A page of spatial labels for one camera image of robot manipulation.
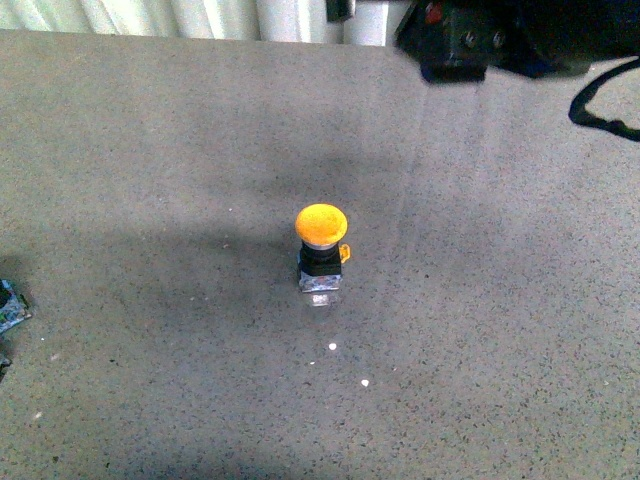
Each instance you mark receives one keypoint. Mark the blue patterned switch block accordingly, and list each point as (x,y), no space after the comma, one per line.
(14,307)

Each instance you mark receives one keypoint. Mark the white pleated curtain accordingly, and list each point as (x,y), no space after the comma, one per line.
(373,23)

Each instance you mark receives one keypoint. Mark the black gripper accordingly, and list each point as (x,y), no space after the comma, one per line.
(457,41)

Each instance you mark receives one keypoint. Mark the dark object at left edge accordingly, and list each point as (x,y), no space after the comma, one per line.
(5,363)

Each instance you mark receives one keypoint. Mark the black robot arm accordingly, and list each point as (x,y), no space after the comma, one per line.
(563,38)

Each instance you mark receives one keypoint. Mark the yellow mushroom push button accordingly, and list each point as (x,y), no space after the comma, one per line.
(321,227)

